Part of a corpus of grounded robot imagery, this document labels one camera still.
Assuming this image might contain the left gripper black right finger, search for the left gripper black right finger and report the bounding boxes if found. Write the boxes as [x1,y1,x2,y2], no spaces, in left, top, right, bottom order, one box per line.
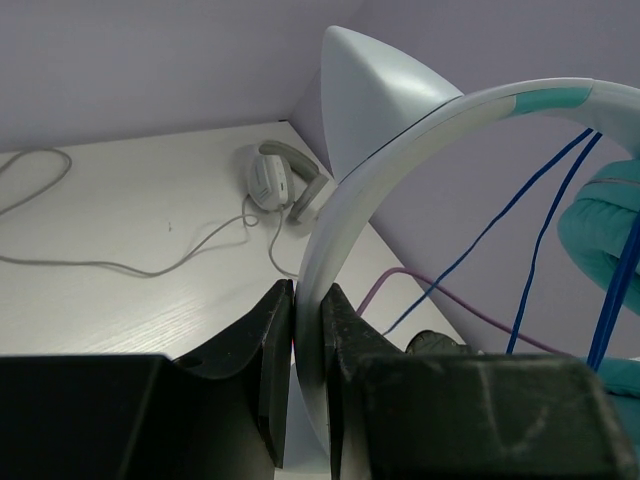
[321,284,415,479]

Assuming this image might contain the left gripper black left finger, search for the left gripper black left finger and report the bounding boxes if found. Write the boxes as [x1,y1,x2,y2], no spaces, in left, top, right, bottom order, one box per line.
[164,280,293,469]

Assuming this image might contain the teal white cat-ear headphones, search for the teal white cat-ear headphones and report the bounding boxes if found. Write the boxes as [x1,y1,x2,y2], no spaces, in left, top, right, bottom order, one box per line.
[294,26,639,445]

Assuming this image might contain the blue headphone cable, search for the blue headphone cable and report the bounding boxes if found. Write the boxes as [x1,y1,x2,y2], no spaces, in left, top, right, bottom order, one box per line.
[384,128,640,374]

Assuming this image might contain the grey white headphones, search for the grey white headphones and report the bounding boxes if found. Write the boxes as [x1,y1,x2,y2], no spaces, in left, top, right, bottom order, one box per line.
[234,140,336,225]

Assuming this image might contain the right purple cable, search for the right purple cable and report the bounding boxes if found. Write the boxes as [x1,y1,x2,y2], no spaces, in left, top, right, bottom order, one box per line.
[355,267,571,357]

